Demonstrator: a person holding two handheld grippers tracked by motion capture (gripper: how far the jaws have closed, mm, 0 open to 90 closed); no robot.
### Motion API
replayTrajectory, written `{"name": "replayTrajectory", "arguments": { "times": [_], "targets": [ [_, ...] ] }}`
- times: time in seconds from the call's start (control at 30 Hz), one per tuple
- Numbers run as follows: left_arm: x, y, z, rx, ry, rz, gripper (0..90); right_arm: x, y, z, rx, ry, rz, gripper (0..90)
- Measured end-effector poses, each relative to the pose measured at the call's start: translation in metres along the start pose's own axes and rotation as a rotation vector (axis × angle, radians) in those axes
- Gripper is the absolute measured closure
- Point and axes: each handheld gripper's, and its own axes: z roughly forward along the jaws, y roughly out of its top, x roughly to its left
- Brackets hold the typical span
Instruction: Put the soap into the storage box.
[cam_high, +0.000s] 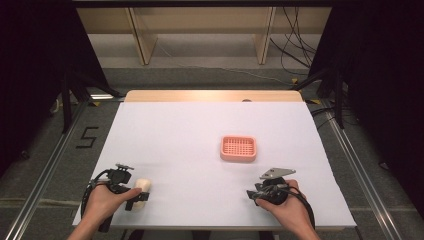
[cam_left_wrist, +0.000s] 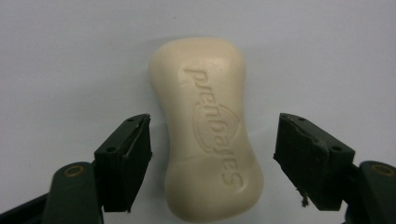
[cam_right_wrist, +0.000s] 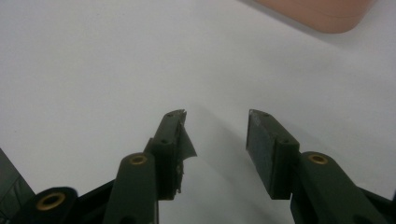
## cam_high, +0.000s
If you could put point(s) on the light wooden shelf unit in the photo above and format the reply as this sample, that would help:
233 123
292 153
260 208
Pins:
200 26

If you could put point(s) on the black metal stand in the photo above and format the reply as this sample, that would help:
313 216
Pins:
68 100
338 100

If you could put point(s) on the person's left hand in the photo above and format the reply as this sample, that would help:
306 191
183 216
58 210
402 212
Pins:
103 202

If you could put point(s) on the black curtain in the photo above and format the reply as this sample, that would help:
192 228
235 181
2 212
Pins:
36 80
380 86

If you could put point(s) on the wooden table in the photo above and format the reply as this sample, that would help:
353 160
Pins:
200 96

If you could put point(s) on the person's right hand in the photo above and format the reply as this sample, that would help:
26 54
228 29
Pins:
289 213

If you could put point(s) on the cream soap bar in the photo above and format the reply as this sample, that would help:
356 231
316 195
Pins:
142 186

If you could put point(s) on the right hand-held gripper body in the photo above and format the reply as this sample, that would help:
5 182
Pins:
274 188

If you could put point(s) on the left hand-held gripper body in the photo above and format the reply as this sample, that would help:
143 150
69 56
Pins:
119 176

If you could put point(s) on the aluminium floor rail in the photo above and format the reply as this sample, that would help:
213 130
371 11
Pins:
363 180
40 186

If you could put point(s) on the white table cover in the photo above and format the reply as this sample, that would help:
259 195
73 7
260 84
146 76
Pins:
200 150

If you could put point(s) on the pink soap dish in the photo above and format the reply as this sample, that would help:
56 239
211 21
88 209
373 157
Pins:
238 148

